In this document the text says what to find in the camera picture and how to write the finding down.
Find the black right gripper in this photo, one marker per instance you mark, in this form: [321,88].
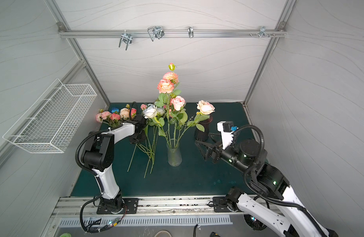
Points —
[215,151]

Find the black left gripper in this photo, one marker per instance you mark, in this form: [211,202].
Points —
[139,130]

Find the clear glass vase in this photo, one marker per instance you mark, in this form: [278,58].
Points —
[174,153]

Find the cream white rose stem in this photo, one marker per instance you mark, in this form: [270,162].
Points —
[204,111]

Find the pink multi-bloom rose stem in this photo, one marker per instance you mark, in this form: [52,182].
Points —
[177,118]

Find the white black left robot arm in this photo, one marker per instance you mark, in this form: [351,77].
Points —
[95,153]

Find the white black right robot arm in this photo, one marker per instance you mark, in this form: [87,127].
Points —
[275,206]

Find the pink rose flower bunch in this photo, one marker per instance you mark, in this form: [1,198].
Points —
[115,118]

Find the metal hook clamp left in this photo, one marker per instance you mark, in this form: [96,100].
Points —
[125,39]

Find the metal hook clamp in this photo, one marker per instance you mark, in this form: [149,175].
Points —
[125,39]
[155,32]

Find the metal hook clamp middle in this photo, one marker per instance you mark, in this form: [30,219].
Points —
[155,32]

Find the metal bolt clamp right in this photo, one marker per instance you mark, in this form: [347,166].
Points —
[262,33]

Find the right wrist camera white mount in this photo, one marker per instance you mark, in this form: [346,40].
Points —
[227,129]

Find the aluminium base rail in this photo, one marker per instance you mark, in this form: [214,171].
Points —
[150,205]

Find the white slotted cable duct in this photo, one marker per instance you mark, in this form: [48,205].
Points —
[129,221]

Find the white wire basket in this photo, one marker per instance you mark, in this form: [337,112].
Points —
[48,126]

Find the metal ring clamp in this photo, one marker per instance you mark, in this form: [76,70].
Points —
[190,32]

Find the aluminium crossbar rail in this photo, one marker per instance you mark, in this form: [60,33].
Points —
[169,34]

